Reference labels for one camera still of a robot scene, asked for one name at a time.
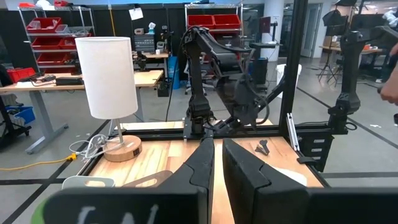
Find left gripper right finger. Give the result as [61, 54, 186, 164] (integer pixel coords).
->
[222, 138, 310, 224]

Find person's hand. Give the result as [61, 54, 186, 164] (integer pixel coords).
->
[379, 77, 398, 106]

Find silver wire shelf rack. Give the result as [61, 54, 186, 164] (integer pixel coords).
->
[17, 5, 94, 75]
[185, 2, 244, 44]

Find black desk device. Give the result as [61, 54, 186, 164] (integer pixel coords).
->
[55, 77, 84, 86]

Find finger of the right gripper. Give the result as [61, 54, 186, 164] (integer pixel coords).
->
[231, 118, 249, 133]
[214, 119, 233, 134]

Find white power cord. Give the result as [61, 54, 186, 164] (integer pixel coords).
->
[68, 133, 110, 160]

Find wooden desk grey legs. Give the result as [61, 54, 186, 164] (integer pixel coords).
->
[0, 68, 165, 155]

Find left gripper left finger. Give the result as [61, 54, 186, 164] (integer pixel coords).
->
[160, 138, 215, 224]

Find white shade table lamp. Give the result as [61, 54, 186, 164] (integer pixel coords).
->
[74, 36, 143, 163]

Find blue barrel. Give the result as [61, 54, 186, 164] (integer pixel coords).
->
[167, 55, 181, 90]

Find white paper sheet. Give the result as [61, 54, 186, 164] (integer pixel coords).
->
[129, 7, 144, 21]

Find grey parts drawer cabinet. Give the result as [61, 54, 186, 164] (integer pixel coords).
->
[134, 34, 155, 53]

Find blue storage bin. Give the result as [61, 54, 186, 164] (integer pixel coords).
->
[6, 105, 36, 125]

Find black frame post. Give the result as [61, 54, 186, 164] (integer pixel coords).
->
[278, 0, 310, 138]

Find black computer cart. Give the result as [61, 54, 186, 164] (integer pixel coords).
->
[248, 15, 280, 94]

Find red storage bin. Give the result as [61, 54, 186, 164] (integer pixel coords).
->
[6, 67, 37, 83]
[32, 37, 77, 50]
[26, 17, 62, 34]
[187, 14, 215, 30]
[36, 52, 75, 65]
[213, 14, 242, 30]

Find black softbox light stand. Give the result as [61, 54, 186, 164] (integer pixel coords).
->
[317, 9, 351, 85]

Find silver metal bar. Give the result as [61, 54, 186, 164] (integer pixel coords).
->
[285, 112, 301, 152]

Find yellow extension cable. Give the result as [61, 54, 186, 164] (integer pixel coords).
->
[0, 152, 78, 171]

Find white waste bin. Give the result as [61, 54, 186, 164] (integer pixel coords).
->
[275, 63, 302, 99]

